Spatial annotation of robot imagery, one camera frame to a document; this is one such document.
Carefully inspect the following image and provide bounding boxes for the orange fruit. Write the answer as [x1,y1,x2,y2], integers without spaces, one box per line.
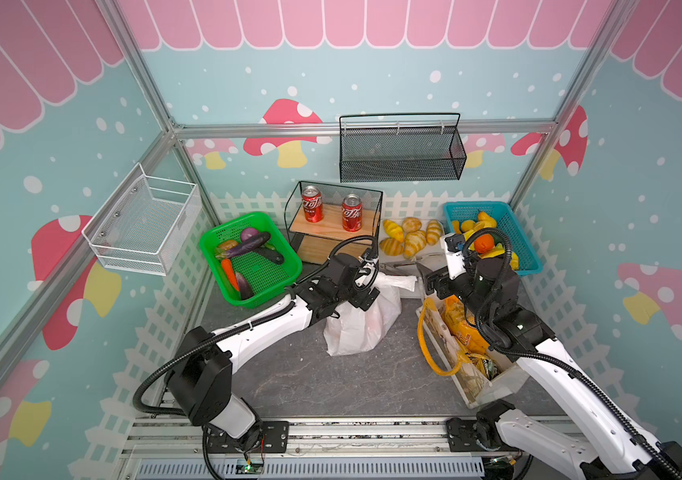
[473,234,495,254]

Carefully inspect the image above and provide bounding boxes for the pale round bread roll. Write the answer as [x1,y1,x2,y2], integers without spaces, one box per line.
[401,217,422,234]

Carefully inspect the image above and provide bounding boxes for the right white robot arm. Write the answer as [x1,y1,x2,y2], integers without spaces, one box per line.
[419,254,682,479]

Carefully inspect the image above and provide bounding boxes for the long striped croissant centre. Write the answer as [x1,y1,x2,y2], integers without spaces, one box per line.
[403,230,427,259]

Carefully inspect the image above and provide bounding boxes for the small striped croissant right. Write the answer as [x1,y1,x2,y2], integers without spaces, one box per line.
[426,219,444,245]

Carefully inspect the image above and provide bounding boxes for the white wire wall basket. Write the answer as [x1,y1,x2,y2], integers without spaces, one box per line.
[82,164,202,276]

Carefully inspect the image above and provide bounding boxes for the red cola can right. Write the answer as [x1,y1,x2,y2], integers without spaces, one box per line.
[341,193,363,232]

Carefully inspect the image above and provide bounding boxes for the dark purple eggplant small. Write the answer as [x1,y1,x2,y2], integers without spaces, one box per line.
[235,271,255,300]

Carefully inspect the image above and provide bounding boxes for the red cola can left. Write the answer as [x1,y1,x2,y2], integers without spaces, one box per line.
[301,185,324,223]

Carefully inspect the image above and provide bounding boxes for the canvas tote bag yellow handles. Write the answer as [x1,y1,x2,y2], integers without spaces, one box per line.
[417,295,529,409]

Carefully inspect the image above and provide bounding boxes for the orange carrot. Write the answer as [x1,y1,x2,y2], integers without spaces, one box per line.
[221,258,240,292]

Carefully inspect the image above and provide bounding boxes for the purple onion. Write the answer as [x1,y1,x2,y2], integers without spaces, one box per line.
[240,227,260,242]

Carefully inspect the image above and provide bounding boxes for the black mesh wall basket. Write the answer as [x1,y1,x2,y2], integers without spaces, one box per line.
[339,112,468,183]

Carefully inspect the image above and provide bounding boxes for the large striped croissant left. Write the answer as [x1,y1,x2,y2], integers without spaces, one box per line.
[379,237,404,257]

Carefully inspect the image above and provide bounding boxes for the white plastic grocery bag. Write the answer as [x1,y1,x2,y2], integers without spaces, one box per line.
[324,274,417,357]

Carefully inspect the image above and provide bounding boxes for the white plastic tray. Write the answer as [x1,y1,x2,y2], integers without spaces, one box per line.
[379,217,446,275]

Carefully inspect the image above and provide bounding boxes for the black wire two-tier shelf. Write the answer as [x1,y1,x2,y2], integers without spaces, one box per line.
[283,180,384,264]

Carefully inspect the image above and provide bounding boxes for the green plastic basket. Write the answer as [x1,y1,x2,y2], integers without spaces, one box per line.
[199,212,303,308]

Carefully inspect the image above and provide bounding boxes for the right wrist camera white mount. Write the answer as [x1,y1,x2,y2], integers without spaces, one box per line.
[440,234,466,280]

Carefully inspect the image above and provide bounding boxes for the red cola can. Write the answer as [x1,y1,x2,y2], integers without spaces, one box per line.
[341,193,363,232]
[301,185,324,223]

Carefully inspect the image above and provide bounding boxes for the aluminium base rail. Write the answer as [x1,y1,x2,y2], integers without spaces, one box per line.
[115,413,576,480]

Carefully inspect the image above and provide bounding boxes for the teal plastic basket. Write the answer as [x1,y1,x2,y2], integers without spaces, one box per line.
[443,200,543,276]

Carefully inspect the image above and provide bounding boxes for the yellow banana bunch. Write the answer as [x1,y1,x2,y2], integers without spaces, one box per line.
[463,222,505,259]

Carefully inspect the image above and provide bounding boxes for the yellow striped bread roll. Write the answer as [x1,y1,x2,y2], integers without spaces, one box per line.
[383,219,405,243]

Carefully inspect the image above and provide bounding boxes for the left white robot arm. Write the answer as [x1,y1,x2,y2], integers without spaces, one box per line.
[165,253,379,451]

